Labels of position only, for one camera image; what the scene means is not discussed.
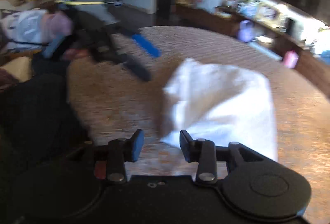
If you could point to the pale pink cloth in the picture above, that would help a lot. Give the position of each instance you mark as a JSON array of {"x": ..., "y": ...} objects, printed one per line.
[{"x": 60, "y": 25}]

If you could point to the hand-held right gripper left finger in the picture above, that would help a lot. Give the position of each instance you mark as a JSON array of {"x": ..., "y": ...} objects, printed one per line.
[{"x": 138, "y": 145}]

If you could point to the pink case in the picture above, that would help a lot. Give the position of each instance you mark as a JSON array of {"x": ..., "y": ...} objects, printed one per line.
[{"x": 291, "y": 59}]

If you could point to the lavender kettlebell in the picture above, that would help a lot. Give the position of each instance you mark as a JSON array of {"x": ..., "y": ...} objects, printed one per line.
[{"x": 246, "y": 32}]

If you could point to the white t-shirt navy collar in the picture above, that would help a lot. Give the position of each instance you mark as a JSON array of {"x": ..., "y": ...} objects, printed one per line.
[{"x": 219, "y": 100}]

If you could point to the wooden tv console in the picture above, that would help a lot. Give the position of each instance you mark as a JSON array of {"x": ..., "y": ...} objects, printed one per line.
[{"x": 206, "y": 18}]

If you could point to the white shopping bag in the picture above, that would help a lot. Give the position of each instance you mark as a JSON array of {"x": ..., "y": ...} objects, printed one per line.
[{"x": 206, "y": 0}]

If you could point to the black speaker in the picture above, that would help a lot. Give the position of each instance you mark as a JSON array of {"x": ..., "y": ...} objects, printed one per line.
[{"x": 290, "y": 27}]

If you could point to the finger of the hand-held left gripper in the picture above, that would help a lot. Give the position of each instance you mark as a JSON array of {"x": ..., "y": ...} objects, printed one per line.
[
  {"x": 136, "y": 68},
  {"x": 147, "y": 45}
]

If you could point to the white blanket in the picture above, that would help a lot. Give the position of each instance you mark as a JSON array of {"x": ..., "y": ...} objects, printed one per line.
[{"x": 23, "y": 28}]

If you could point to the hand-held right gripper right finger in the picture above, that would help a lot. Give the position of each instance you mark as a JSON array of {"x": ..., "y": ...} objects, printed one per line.
[{"x": 186, "y": 146}]

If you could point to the cream lace tablecloth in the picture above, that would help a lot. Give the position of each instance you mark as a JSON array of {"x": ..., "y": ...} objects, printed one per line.
[{"x": 116, "y": 100}]

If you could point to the person's dark clothing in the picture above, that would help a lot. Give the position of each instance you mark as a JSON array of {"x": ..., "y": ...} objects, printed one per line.
[{"x": 33, "y": 110}]

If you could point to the person's left hand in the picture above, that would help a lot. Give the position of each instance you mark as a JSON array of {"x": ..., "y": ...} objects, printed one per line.
[{"x": 77, "y": 54}]

